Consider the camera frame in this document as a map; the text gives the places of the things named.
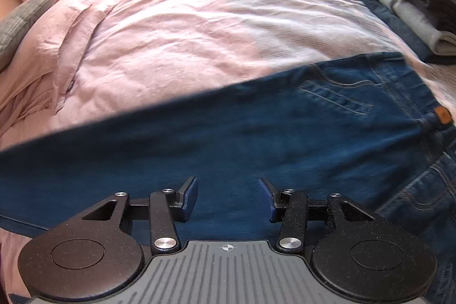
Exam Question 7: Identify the dark blue denim jeans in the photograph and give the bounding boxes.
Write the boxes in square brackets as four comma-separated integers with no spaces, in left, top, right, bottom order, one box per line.
[1,52,455,303]

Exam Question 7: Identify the pink grey herringbone bedspread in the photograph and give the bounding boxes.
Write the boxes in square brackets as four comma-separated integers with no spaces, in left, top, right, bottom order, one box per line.
[1,0,455,303]

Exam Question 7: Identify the blue folded jeans in stack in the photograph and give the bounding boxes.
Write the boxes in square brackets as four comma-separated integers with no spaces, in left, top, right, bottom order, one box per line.
[361,0,455,66]

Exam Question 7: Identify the grey folded garment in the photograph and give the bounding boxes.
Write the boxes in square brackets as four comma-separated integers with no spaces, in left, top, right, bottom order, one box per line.
[379,0,455,57]

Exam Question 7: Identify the grey pillow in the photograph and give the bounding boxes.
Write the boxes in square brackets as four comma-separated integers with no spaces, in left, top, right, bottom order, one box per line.
[0,0,57,71]

